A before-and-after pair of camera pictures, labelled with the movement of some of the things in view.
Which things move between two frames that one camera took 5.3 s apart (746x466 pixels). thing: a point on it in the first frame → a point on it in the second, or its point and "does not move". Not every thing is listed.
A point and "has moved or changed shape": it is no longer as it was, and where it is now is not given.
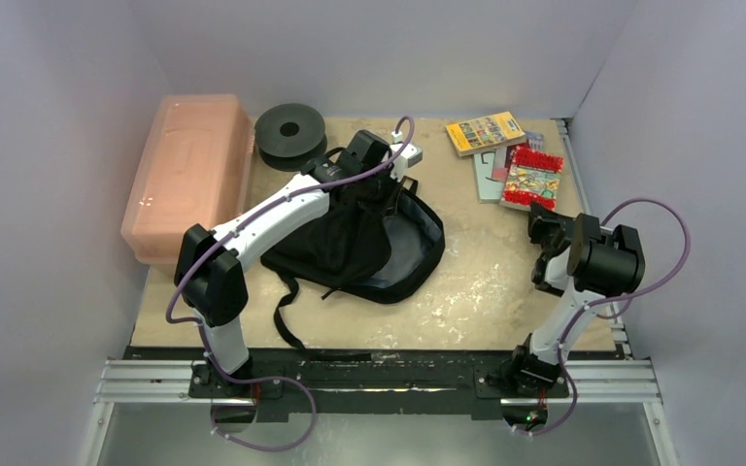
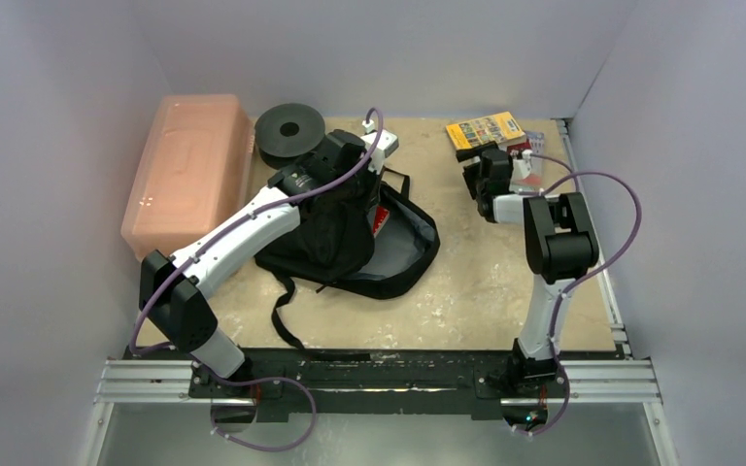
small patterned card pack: (535, 141) does not move
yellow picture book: (486, 133) does not move
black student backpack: (377, 242) has moved or changed shape
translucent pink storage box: (196, 171) does not move
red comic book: (531, 177) has moved or changed shape
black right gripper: (541, 222) → (476, 174)
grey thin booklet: (491, 175) has moved or changed shape
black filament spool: (288, 136) does not move
